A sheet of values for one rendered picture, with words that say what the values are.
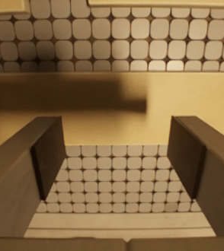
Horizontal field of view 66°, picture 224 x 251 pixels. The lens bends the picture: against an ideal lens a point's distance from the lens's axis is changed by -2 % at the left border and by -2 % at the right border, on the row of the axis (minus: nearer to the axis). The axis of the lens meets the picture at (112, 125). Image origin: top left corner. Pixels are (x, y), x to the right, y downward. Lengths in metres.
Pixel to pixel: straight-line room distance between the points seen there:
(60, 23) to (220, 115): 0.30
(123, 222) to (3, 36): 0.44
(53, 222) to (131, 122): 0.31
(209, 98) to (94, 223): 0.37
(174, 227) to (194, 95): 0.32
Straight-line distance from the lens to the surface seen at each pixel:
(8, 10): 0.32
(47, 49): 0.31
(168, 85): 0.29
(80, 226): 0.48
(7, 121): 0.35
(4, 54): 0.34
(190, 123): 0.18
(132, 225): 0.47
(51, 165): 0.17
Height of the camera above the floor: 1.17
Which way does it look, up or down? 69 degrees down
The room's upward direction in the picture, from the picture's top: 180 degrees counter-clockwise
